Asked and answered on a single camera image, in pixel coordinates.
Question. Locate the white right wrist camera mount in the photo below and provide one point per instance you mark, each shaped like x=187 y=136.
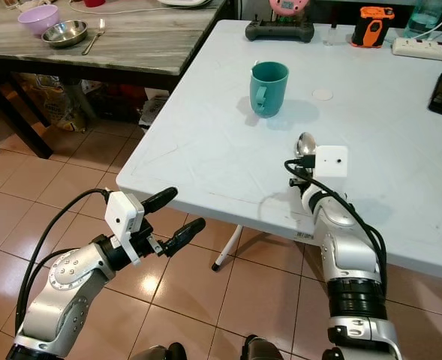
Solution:
x=331 y=161

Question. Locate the shiny metal spoon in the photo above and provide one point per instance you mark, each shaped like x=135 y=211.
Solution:
x=306 y=144

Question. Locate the patterned bag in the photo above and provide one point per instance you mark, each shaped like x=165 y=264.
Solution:
x=52 y=101

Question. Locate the small clear glass bottle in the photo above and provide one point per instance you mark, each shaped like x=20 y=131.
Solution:
x=330 y=36

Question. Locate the robot right leg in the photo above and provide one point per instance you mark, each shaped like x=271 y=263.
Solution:
x=267 y=349

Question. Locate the black handheld controller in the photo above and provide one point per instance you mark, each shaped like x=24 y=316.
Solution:
x=281 y=31

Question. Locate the barcode sticker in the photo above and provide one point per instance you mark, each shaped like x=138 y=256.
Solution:
x=305 y=236

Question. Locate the white round disc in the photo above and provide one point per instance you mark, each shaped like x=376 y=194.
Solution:
x=323 y=94

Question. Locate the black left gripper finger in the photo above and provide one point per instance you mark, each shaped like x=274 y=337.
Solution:
x=187 y=232
x=160 y=199

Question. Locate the orange and black device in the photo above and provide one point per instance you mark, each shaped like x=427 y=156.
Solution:
x=372 y=26

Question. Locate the red container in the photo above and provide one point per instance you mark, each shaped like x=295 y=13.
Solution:
x=93 y=3

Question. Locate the white power strip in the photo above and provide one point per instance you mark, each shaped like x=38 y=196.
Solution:
x=419 y=49

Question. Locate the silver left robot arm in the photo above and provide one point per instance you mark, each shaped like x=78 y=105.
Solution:
x=67 y=289

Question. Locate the stainless steel bowl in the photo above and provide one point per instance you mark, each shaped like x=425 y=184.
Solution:
x=64 y=34

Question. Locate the white metal table leg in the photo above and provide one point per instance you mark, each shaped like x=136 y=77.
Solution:
x=227 y=249

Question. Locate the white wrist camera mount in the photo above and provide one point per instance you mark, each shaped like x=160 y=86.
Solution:
x=124 y=214
x=331 y=161

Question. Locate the clear plastic water bottle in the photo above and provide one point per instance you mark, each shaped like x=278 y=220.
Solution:
x=425 y=19

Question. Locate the white box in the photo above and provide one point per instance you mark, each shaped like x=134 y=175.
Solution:
x=151 y=109

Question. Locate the white plate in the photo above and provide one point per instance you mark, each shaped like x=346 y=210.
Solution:
x=183 y=2

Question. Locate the teal plastic mug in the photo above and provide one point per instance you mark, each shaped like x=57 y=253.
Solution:
x=269 y=86

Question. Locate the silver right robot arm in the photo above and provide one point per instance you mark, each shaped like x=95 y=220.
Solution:
x=348 y=255

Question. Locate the purple plastic bowl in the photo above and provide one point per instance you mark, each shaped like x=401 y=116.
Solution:
x=38 y=19

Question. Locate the pink round device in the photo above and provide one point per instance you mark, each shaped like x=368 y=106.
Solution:
x=290 y=6

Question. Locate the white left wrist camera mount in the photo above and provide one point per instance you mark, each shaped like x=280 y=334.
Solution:
x=124 y=214

